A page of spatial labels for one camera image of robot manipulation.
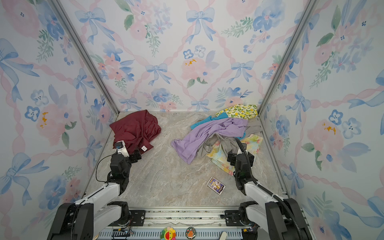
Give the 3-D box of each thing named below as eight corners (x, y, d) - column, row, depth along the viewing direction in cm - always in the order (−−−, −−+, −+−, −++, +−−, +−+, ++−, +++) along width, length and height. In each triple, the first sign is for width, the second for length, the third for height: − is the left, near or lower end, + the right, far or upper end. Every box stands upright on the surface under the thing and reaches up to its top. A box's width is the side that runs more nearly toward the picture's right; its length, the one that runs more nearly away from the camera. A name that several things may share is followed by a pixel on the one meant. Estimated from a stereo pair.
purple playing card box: (206, 184, 87) (206, 183, 85) (211, 177, 89) (212, 176, 88) (219, 195, 83) (220, 194, 81) (225, 187, 86) (225, 185, 84)
